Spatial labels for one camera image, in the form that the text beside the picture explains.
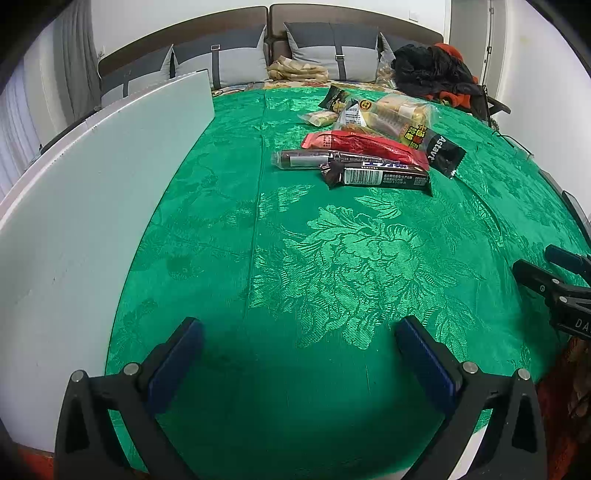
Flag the black chair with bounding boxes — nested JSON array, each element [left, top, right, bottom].
[[471, 85, 512, 127]]

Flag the long dark brown snack packet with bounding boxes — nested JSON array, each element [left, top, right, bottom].
[[271, 150, 352, 171]]

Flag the brown padded headboard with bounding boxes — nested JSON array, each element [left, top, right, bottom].
[[98, 4, 444, 79]]

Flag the black jacket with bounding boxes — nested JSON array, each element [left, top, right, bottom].
[[392, 44, 483, 100]]

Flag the clear packet of sliced bread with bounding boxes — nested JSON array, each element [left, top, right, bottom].
[[365, 92, 439, 144]]

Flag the grey white snack packet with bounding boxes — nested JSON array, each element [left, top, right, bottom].
[[335, 99, 375, 134]]

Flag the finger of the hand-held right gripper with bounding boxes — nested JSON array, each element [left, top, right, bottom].
[[512, 259, 561, 302], [545, 244, 591, 278]]

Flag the thin black cable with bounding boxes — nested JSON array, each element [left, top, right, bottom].
[[492, 129, 536, 160]]

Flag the clear biscuit packet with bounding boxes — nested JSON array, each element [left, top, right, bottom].
[[298, 110, 342, 127]]

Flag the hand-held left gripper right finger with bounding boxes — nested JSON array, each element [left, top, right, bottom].
[[394, 316, 548, 480]]

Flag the floral bed sheet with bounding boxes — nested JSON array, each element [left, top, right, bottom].
[[211, 78, 398, 95]]

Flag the grey two-tone pillow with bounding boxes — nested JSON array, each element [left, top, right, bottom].
[[171, 25, 269, 90], [283, 21, 380, 84], [378, 32, 402, 63], [99, 44, 174, 109]]

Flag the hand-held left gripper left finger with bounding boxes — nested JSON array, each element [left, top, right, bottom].
[[54, 316, 205, 480]]

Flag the white foam board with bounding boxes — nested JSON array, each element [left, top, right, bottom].
[[0, 69, 215, 455]]

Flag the grey curtain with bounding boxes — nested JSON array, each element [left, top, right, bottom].
[[0, 0, 100, 199]]

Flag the folded beige blanket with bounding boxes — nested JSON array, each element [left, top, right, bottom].
[[267, 55, 328, 84]]

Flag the dark green snack packet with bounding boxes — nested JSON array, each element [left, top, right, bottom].
[[322, 85, 358, 114]]

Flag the clear plastic bag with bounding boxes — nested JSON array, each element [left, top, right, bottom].
[[375, 60, 399, 88]]

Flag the brown barcode snack bar packet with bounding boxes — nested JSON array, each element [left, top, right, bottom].
[[320, 159, 433, 197]]

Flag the black snack packet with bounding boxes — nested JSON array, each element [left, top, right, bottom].
[[422, 128, 467, 178]]

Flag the green floral cloth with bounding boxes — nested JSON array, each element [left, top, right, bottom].
[[105, 88, 591, 480]]

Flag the red snack packet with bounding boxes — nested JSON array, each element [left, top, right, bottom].
[[301, 130, 430, 171]]

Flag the orange garment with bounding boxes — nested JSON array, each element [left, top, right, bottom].
[[425, 41, 481, 112]]

